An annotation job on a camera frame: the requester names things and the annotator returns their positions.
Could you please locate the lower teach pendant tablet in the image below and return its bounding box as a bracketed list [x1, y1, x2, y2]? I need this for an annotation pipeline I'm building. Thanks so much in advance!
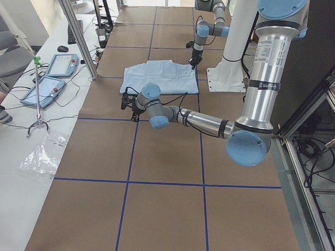
[20, 76, 65, 109]

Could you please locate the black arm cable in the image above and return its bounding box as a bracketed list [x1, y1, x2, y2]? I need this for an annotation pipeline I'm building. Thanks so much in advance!
[124, 86, 189, 108]

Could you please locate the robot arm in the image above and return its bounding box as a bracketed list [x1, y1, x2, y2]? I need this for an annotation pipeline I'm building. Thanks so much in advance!
[186, 0, 229, 69]
[121, 1, 309, 167]

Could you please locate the black computer mouse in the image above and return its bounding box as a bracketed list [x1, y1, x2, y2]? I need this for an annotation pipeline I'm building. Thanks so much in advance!
[57, 45, 69, 52]

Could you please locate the reacher grabber tool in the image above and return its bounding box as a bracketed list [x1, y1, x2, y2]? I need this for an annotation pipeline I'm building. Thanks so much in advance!
[26, 56, 49, 138]

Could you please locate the light blue button-up shirt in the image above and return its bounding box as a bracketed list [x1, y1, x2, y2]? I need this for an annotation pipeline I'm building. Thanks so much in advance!
[120, 60, 198, 94]

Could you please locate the black keyboard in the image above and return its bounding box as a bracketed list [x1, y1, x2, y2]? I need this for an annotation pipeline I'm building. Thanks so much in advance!
[67, 19, 84, 45]

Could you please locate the clear plastic bag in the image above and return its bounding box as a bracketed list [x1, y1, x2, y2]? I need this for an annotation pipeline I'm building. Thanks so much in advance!
[17, 131, 70, 186]

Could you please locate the teach pendant tablet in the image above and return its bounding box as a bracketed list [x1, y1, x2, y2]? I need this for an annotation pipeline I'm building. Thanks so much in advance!
[46, 53, 78, 78]
[20, 76, 65, 109]

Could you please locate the grey office chair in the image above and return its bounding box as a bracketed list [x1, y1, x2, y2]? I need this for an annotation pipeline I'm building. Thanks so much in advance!
[1, 17, 34, 78]

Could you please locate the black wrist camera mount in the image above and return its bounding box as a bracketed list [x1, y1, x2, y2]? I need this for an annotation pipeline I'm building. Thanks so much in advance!
[121, 93, 136, 110]
[185, 41, 194, 49]

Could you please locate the grey aluminium frame post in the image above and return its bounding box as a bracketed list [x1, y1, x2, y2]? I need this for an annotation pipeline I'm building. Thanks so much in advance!
[59, 0, 97, 80]

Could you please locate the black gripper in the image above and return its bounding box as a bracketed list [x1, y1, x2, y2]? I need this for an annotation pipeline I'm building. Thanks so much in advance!
[188, 49, 203, 70]
[131, 101, 144, 122]

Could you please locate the upper teach pendant tablet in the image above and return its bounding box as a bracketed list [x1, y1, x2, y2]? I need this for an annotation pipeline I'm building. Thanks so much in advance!
[46, 53, 78, 78]

